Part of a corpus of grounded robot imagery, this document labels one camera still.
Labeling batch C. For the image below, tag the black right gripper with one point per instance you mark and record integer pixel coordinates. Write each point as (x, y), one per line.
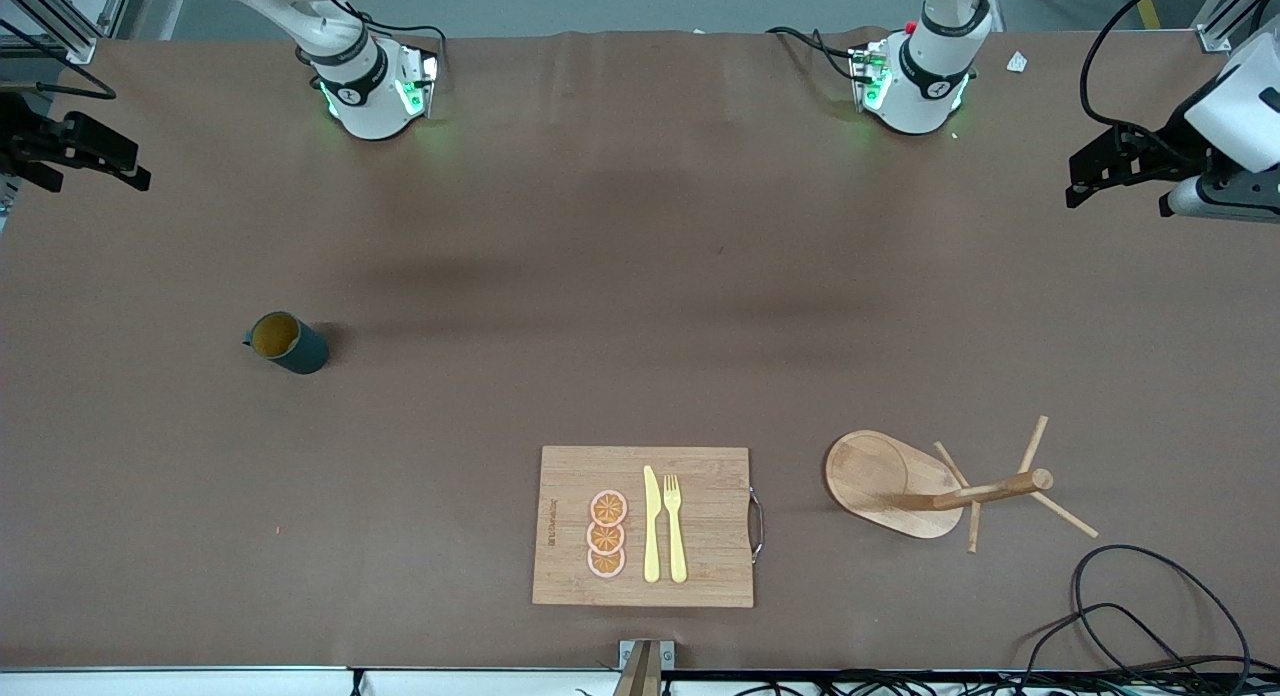
(22, 138)

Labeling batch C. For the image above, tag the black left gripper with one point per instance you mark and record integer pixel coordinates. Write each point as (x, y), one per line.
(1166, 148)

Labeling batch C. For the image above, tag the teal cup with yellow inside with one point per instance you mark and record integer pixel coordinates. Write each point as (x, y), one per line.
(300, 354)

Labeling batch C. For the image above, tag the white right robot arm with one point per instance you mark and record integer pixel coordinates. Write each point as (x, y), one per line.
(365, 91)

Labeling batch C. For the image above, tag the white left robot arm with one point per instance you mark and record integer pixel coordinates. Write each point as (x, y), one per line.
(930, 86)

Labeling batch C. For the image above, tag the wooden cup rack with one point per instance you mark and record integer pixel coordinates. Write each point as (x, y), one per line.
(880, 481)

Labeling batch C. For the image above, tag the white paper scrap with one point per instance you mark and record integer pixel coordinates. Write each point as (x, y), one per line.
(1017, 62)

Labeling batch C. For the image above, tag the bamboo cutting board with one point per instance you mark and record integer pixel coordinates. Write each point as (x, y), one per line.
(712, 536)

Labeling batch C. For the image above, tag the yellow plastic fork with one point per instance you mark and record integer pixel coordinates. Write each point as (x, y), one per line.
(677, 541)

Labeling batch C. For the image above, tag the yellow plastic knife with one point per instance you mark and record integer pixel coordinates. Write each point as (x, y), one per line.
(651, 526)

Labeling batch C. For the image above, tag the orange slice toy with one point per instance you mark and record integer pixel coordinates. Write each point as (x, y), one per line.
(608, 507)

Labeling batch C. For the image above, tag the aluminium frame post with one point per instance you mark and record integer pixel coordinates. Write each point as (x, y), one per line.
(1215, 38)
(80, 48)

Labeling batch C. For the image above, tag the metal mounting bracket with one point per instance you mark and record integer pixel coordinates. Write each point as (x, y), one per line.
(630, 654)

